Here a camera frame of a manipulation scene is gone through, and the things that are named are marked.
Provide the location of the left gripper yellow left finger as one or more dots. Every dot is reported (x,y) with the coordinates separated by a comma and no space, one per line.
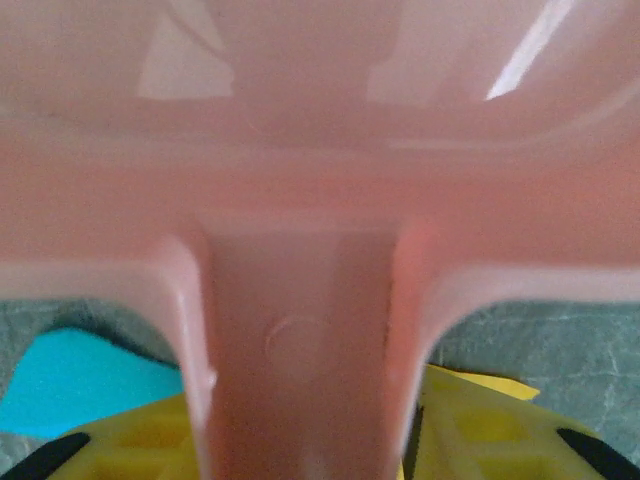
(125,445)

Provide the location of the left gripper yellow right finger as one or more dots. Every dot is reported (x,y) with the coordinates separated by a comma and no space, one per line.
(500,440)

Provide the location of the yellow paper scrap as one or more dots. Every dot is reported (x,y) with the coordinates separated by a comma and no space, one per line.
(515,389)

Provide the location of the large blue paper scrap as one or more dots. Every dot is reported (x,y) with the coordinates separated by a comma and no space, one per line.
(75,385)

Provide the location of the pink plastic dustpan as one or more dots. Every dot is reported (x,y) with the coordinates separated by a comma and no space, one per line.
(300,200)

